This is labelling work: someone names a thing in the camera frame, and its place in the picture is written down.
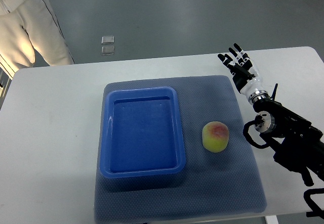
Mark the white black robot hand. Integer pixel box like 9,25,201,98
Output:
217,43,261,95

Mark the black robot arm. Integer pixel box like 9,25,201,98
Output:
243,90,323,218

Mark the yellow red peach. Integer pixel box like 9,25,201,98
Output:
202,121,229,153

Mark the lower metal floor plate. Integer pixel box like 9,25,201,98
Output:
101,45,115,56

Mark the metal floor plate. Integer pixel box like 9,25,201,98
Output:
101,35,114,44
101,45,115,56

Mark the upper metal floor plate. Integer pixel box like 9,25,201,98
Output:
101,35,114,44

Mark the grey blue mat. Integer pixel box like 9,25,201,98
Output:
94,75,267,223

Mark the blue plastic tray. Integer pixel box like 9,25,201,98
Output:
99,86,186,180

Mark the white table leg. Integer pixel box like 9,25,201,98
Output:
265,215,279,224

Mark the person in white clothes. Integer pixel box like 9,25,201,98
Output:
1,0,74,79

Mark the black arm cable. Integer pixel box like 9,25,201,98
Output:
242,119,273,149

